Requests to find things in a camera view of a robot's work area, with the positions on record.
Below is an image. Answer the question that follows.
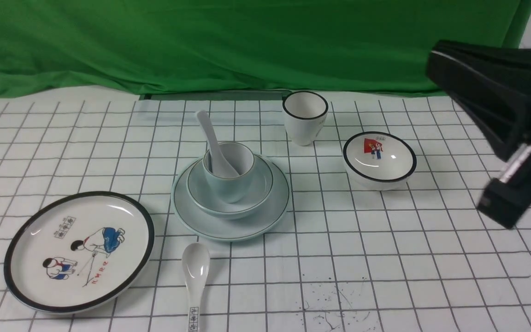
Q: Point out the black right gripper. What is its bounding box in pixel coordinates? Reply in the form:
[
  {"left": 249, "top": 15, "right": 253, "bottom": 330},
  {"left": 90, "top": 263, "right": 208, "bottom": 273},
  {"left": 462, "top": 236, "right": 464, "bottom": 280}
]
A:
[{"left": 426, "top": 40, "right": 531, "bottom": 229}]

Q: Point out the pale blue plate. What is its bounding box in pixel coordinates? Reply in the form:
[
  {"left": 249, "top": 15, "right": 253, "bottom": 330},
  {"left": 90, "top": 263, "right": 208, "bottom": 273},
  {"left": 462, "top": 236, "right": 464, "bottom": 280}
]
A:
[{"left": 171, "top": 155, "right": 291, "bottom": 242}]

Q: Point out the pale blue cup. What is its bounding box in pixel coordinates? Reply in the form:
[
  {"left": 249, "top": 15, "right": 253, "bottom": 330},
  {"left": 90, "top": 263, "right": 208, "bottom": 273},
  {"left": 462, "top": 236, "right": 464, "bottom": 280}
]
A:
[{"left": 201, "top": 141, "right": 257, "bottom": 202}]

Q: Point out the black-rimmed cartoon plate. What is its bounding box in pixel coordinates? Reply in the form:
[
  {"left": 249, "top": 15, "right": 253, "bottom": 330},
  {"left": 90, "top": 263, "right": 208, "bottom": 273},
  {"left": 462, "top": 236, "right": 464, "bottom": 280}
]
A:
[{"left": 3, "top": 191, "right": 155, "bottom": 314}]

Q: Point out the green backdrop cloth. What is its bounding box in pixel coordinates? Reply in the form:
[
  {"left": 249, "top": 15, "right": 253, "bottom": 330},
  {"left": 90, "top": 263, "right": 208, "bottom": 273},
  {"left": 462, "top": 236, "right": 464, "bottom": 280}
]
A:
[{"left": 0, "top": 0, "right": 531, "bottom": 97}]

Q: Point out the black-rimmed white cup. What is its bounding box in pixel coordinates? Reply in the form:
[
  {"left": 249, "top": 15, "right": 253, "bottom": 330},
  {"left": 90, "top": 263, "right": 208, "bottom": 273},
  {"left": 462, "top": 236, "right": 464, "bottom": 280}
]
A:
[{"left": 282, "top": 91, "right": 329, "bottom": 146}]

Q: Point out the black-rimmed cartoon bowl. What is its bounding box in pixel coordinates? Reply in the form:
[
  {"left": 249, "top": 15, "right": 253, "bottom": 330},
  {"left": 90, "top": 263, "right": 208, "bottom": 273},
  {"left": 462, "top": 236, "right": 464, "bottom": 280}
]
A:
[{"left": 342, "top": 131, "right": 418, "bottom": 191}]

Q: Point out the pale blue bowl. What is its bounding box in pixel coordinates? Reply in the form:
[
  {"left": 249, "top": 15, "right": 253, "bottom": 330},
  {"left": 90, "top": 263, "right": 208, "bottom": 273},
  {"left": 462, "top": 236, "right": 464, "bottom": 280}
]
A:
[{"left": 186, "top": 157, "right": 273, "bottom": 220}]

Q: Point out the white spoon with lettering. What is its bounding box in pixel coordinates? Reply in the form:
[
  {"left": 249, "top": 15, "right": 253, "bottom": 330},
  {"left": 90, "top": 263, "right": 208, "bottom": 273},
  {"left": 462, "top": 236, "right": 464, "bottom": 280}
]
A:
[{"left": 181, "top": 243, "right": 211, "bottom": 332}]

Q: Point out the plain white ceramic spoon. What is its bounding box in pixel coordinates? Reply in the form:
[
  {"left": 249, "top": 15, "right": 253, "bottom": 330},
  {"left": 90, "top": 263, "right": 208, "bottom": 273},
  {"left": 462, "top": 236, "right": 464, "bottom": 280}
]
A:
[{"left": 195, "top": 111, "right": 239, "bottom": 178}]

